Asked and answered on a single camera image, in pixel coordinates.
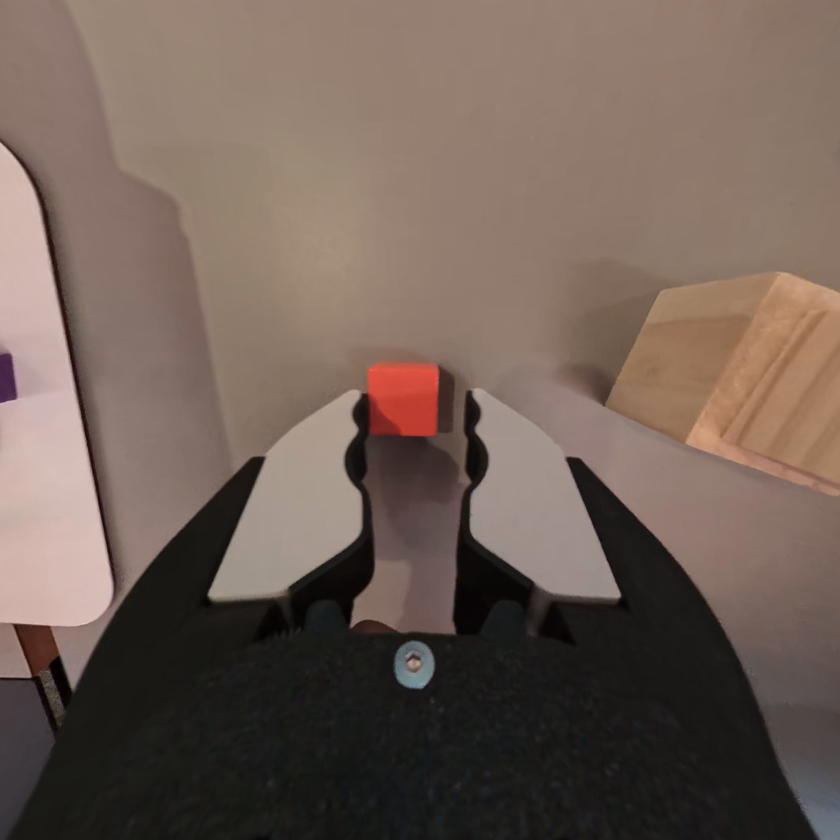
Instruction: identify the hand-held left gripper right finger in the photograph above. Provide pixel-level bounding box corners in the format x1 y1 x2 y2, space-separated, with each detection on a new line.
453 388 622 607

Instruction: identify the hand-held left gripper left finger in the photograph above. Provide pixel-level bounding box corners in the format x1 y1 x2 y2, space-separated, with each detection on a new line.
208 388 379 607

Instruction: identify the red wooden cube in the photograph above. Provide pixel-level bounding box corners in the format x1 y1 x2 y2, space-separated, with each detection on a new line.
367 363 441 437

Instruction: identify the medium wooden cube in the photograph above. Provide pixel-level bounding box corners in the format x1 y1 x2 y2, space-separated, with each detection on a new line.
607 272 840 480

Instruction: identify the white folding stand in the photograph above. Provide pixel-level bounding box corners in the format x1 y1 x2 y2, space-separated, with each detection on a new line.
0 138 116 627

